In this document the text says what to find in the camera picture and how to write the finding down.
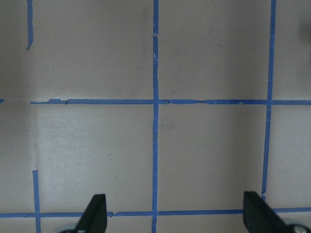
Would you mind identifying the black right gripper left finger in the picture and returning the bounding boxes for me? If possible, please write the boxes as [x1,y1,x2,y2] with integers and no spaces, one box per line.
[74,194,107,233]

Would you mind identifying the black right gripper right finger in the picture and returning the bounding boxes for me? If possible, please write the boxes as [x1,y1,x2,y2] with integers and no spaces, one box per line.
[243,191,293,233]

